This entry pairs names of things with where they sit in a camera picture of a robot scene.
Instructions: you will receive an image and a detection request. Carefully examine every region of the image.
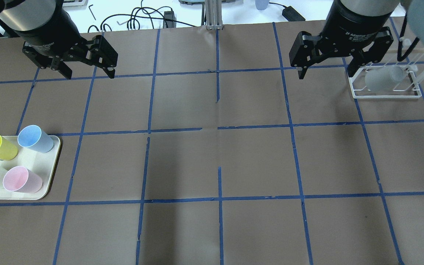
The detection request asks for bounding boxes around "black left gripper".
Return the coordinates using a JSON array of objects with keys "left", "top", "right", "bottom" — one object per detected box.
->
[{"left": 11, "top": 0, "right": 119, "bottom": 80}]

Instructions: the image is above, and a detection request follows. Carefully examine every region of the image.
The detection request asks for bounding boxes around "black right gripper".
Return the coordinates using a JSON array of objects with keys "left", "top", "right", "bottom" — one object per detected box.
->
[{"left": 289, "top": 0, "right": 394, "bottom": 80}]

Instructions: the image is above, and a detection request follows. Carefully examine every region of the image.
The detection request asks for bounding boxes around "frosted white cup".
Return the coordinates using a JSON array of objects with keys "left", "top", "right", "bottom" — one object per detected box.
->
[{"left": 364, "top": 65, "right": 406, "bottom": 92}]

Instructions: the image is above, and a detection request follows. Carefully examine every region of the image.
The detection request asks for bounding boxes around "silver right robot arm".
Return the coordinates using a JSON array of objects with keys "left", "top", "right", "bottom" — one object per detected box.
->
[{"left": 289, "top": 0, "right": 424, "bottom": 79}]

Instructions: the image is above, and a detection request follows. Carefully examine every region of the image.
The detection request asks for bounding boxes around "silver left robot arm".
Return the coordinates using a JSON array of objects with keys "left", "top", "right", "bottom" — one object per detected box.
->
[{"left": 0, "top": 0, "right": 118, "bottom": 80}]

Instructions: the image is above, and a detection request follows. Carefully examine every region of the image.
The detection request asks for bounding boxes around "blue cup near pink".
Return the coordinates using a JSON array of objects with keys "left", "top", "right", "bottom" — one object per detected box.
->
[{"left": 17, "top": 125, "right": 54, "bottom": 153}]

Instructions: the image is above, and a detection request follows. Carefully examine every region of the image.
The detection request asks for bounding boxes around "blue cup on desk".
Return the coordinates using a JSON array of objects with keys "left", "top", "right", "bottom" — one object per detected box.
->
[{"left": 255, "top": 0, "right": 270, "bottom": 11}]

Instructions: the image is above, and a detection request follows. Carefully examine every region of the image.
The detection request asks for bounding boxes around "black power adapter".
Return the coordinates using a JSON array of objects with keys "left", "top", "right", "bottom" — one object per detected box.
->
[{"left": 282, "top": 6, "right": 306, "bottom": 22}]

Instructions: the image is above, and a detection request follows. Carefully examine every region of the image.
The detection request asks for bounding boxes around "cream plastic tray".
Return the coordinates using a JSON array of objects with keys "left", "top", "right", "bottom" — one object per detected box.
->
[{"left": 0, "top": 135, "right": 62, "bottom": 200}]

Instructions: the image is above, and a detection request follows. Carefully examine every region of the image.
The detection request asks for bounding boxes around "white wire cup rack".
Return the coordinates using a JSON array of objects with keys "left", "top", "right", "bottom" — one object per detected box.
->
[{"left": 348, "top": 47, "right": 424, "bottom": 99}]

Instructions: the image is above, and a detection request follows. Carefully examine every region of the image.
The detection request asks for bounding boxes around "aluminium frame post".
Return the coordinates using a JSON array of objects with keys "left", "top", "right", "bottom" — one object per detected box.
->
[{"left": 204, "top": 0, "right": 223, "bottom": 30}]

